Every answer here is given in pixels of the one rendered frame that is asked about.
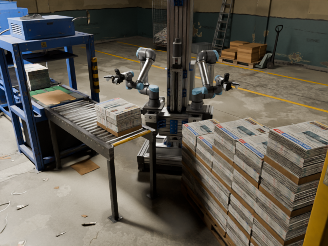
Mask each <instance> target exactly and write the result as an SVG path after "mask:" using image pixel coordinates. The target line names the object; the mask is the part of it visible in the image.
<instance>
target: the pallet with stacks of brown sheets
mask: <svg viewBox="0 0 328 246"><path fill-rule="evenodd" d="M266 49H267V44H260V43H250V42H246V41H231V42H230V49H224V50H222V53H221V57H219V59H218V62H223V63H228V64H232V65H237V66H242V67H247V68H252V69H253V68H255V64H260V62H261V61H262V59H263V57H264V56H265V54H266ZM224 60H232V61H233V63H231V62H226V61H224ZM239 62H244V63H248V66H246V65H241V64H239Z"/></svg>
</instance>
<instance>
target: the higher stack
mask: <svg viewBox="0 0 328 246"><path fill-rule="evenodd" d="M267 143H268V144H267V149H266V154H265V155H266V156H267V157H269V158H270V159H272V160H273V161H274V162H276V163H277V164H278V165H280V166H281V167H283V168H284V169H285V170H287V171H288V172H290V173H291V174H293V175H294V176H296V177H297V178H299V179H300V178H303V177H307V176H310V175H314V174H317V173H320V172H322V170H323V166H324V162H325V158H326V154H327V150H328V126H327V125H325V124H323V123H320V122H318V121H309V122H304V123H298V124H293V123H292V124H291V125H287V126H281V127H277V128H273V129H270V130H269V134H268V142H267ZM263 164H264V165H263V168H262V175H261V177H262V180H261V183H260V184H261V185H260V186H261V187H263V188H264V189H265V190H266V191H267V192H268V193H269V194H271V195H272V196H273V197H274V198H275V199H276V200H278V201H279V202H280V203H281V204H282V205H283V206H285V207H286V208H287V209H288V210H289V211H291V212H293V211H296V210H299V209H301V208H305V207H307V206H310V205H313V204H314V200H315V196H316V192H317V188H318V184H319V181H320V179H317V180H313V181H310V182H307V183H303V184H299V185H297V184H296V183H294V182H293V181H291V180H290V179H289V178H287V177H286V176H285V175H283V174H282V173H280V172H279V171H278V170H276V169H275V168H273V167H272V166H271V165H269V164H268V163H266V162H264V163H263ZM257 197H258V202H257V204H256V207H255V213H256V214H257V215H258V216H259V217H260V218H261V219H262V220H263V221H264V222H265V223H266V224H267V225H269V226H270V227H271V228H272V229H273V230H274V231H275V232H276V233H277V234H278V235H279V236H280V237H281V238H282V239H283V240H284V242H285V241H287V240H290V239H292V238H295V237H297V236H300V235H302V234H305V233H306V231H307V227H308V223H309V219H310V215H311V211H312V210H310V211H308V212H305V213H302V214H299V215H296V216H293V217H289V216H287V215H286V214H285V213H284V212H283V211H282V210H281V209H280V208H279V207H278V206H276V205H275V204H274V203H273V202H272V201H271V200H270V199H268V198H267V197H266V196H265V195H264V194H263V193H262V192H260V191H259V192H258V196H257ZM253 223H254V224H253V227H252V228H253V229H252V230H253V233H252V239H253V240H254V241H255V242H256V243H257V244H258V245H259V246H282V245H281V244H280V243H279V242H278V241H277V240H276V239H275V238H274V237H273V236H272V235H271V234H270V233H269V232H268V231H267V230H266V229H265V228H264V227H263V226H262V225H261V224H260V222H259V221H258V220H257V219H256V218H254V222H253ZM303 242H304V238H303V239H300V240H298V241H296V242H294V243H291V244H289V245H286V246H303Z"/></svg>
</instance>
